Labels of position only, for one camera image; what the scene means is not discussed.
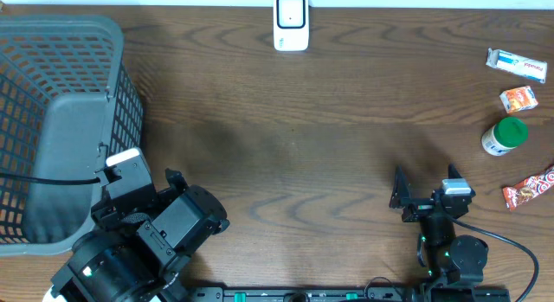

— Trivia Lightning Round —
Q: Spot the red chocolate bar wrapper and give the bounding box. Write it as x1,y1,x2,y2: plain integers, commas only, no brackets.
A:
502,166,553,211

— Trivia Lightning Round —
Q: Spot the small orange snack packet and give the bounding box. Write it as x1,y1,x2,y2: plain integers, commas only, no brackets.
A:
499,86,538,113

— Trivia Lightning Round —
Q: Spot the white barcode scanner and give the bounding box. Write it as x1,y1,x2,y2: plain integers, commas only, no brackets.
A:
273,0,310,52

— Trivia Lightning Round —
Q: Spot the grey plastic basket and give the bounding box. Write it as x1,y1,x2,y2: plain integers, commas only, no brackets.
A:
1,15,144,257

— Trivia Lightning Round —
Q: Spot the white green carton box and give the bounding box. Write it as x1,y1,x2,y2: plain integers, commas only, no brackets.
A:
486,48,548,84

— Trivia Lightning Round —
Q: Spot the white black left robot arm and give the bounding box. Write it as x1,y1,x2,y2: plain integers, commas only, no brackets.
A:
43,170,229,301

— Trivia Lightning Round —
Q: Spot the green lid jar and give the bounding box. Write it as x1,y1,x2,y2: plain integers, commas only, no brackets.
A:
481,117,529,157

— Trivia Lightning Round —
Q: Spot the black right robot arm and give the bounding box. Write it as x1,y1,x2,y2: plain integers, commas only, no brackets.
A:
389,164,488,301

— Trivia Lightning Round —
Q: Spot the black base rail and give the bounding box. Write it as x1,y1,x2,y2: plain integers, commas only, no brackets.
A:
185,284,511,302

